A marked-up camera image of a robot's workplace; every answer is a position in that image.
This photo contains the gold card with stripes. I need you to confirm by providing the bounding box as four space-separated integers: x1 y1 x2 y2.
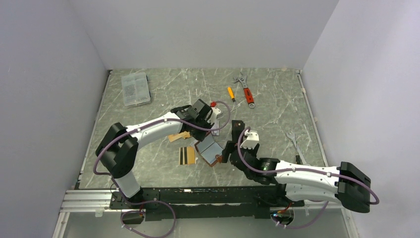
179 146 196 165

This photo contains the silver combination wrench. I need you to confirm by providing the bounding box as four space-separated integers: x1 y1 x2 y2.
286 130 309 166

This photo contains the brown leather card holder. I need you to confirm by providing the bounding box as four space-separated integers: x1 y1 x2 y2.
194 132 223 167

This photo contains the red adjustable wrench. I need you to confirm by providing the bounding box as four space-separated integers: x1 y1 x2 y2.
233 73 255 109

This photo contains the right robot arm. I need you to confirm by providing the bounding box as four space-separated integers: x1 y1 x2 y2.
221 141 373 213

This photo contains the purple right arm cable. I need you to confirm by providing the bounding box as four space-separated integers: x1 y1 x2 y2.
237 126 380 230

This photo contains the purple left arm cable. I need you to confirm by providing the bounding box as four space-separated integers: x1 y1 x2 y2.
93 100 232 238

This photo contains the black aluminium base frame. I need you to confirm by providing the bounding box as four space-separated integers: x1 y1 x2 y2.
59 178 350 221

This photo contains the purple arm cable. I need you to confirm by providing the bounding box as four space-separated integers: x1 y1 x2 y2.
237 126 380 230
93 100 232 238

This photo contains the clear plastic parts box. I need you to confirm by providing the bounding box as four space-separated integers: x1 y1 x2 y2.
121 72 151 106

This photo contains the gold card stack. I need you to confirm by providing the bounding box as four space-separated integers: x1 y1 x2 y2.
168 131 191 142

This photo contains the orange handle screwdriver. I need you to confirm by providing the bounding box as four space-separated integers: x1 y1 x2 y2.
227 87 237 105

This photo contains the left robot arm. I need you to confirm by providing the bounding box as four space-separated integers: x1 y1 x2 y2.
95 99 222 208

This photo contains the black card wallet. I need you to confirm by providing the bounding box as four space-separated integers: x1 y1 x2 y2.
231 119 245 143

